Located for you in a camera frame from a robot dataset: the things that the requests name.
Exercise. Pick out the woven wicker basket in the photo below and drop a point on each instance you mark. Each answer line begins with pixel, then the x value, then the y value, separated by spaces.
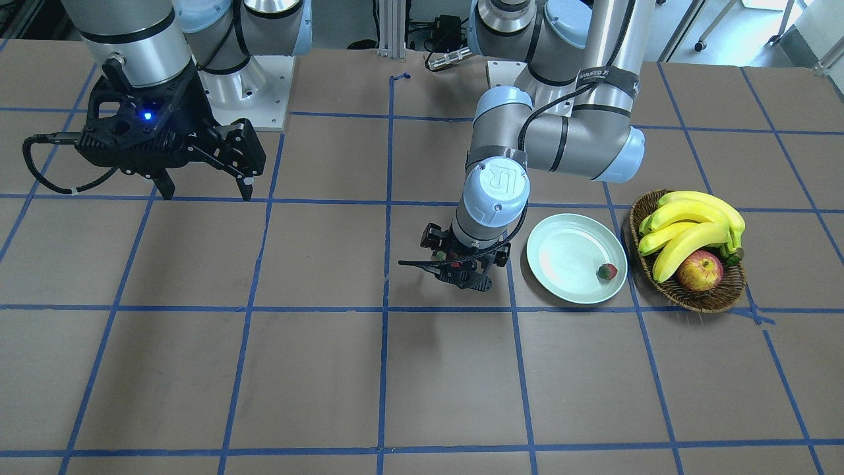
pixel 722 297

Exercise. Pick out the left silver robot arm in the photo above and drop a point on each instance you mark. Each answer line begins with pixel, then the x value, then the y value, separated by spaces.
pixel 568 112

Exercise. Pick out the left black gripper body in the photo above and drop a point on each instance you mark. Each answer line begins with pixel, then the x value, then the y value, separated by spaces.
pixel 432 235

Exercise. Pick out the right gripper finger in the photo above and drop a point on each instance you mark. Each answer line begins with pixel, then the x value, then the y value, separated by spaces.
pixel 164 184
pixel 246 187

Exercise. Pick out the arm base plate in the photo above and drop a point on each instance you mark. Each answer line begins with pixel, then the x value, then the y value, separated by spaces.
pixel 503 72
pixel 259 92

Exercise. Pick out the light green plate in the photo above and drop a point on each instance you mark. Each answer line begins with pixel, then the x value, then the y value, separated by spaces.
pixel 564 252

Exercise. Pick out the yellow banana bunch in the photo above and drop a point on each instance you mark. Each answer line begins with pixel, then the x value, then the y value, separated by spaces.
pixel 670 226

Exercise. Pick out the aluminium frame post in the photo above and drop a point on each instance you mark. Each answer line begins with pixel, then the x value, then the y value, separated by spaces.
pixel 391 19

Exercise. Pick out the red apple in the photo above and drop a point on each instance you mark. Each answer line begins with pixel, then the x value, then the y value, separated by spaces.
pixel 700 272

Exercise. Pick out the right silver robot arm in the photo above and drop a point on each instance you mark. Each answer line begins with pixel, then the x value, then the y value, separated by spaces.
pixel 155 40

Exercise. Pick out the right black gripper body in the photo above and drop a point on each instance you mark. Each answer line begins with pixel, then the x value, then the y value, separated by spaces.
pixel 195 124

